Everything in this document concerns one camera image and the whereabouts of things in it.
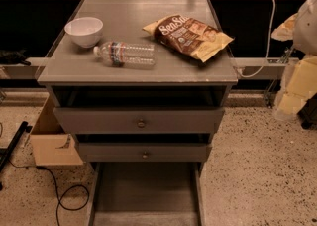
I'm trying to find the grey top drawer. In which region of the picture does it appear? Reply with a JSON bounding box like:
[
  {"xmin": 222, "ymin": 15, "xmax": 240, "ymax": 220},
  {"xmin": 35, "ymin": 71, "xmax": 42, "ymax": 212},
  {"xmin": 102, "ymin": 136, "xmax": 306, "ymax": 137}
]
[{"xmin": 53, "ymin": 107, "xmax": 224, "ymax": 134}]

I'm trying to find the black object on rail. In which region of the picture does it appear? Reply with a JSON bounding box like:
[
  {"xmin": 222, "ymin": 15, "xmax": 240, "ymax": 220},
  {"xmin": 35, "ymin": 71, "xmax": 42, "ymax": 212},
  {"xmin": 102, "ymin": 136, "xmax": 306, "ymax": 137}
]
[{"xmin": 0, "ymin": 50, "xmax": 31, "ymax": 66}]

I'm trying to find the grey open bottom drawer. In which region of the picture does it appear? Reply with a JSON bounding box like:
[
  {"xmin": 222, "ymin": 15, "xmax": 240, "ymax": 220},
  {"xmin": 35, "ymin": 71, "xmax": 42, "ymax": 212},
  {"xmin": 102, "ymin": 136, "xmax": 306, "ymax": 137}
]
[{"xmin": 85, "ymin": 162, "xmax": 205, "ymax": 226}]

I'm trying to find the white hanging cable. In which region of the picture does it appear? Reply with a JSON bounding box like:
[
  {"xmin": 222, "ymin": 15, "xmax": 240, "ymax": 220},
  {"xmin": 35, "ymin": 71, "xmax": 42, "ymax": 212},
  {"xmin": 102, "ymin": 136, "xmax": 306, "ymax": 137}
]
[{"xmin": 236, "ymin": 0, "xmax": 277, "ymax": 79}]

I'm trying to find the white ceramic bowl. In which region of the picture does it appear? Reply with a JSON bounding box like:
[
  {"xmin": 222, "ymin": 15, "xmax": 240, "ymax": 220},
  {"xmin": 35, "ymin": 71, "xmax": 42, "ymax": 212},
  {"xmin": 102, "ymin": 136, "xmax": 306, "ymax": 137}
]
[{"xmin": 64, "ymin": 17, "xmax": 103, "ymax": 48}]

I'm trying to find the black floor cable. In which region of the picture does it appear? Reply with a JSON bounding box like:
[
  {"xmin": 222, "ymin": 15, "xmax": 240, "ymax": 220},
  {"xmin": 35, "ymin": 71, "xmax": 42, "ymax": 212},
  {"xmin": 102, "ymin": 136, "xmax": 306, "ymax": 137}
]
[{"xmin": 8, "ymin": 159, "xmax": 91, "ymax": 226}]

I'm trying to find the cardboard box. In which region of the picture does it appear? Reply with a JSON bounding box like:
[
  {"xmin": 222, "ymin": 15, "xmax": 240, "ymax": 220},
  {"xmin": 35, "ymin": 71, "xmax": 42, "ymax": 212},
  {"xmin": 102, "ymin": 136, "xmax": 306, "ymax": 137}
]
[{"xmin": 30, "ymin": 97, "xmax": 83, "ymax": 167}]

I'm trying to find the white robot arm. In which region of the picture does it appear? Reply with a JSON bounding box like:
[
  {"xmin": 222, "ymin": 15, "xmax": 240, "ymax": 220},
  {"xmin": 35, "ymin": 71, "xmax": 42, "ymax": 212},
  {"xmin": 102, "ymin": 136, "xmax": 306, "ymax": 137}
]
[{"xmin": 271, "ymin": 0, "xmax": 317, "ymax": 120}]

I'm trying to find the black metal stand leg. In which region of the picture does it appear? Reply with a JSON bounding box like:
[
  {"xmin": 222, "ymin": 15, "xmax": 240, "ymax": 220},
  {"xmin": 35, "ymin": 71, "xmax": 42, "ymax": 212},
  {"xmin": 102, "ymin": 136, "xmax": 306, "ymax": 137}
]
[{"xmin": 0, "ymin": 121, "xmax": 31, "ymax": 191}]

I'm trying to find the grey middle drawer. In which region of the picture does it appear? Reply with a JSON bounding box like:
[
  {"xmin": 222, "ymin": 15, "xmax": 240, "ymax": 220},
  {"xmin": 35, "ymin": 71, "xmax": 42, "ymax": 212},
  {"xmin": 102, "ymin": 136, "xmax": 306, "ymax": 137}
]
[{"xmin": 77, "ymin": 143, "xmax": 211, "ymax": 162}]

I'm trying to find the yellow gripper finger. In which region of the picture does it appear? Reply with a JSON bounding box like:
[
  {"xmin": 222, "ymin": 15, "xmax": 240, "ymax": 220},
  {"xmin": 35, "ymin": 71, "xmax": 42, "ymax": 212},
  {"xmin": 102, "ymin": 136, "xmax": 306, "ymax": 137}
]
[
  {"xmin": 271, "ymin": 14, "xmax": 297, "ymax": 42},
  {"xmin": 274, "ymin": 56, "xmax": 317, "ymax": 120}
]

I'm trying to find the clear plastic water bottle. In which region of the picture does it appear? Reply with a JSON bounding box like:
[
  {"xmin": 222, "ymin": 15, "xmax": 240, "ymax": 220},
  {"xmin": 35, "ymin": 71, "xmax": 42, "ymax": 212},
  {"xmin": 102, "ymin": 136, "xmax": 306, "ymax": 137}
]
[{"xmin": 93, "ymin": 41, "xmax": 156, "ymax": 69}]

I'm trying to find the grey drawer cabinet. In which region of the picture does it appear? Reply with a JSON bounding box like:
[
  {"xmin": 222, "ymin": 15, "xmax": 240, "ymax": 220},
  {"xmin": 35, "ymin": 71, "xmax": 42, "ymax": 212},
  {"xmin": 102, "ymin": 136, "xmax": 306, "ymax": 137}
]
[{"xmin": 39, "ymin": 0, "xmax": 237, "ymax": 226}]

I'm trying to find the brown yellow chip bag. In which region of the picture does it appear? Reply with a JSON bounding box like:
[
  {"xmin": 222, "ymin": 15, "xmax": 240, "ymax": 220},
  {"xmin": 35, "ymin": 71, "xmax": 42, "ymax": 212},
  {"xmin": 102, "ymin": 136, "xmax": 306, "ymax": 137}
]
[{"xmin": 143, "ymin": 14, "xmax": 233, "ymax": 62}]

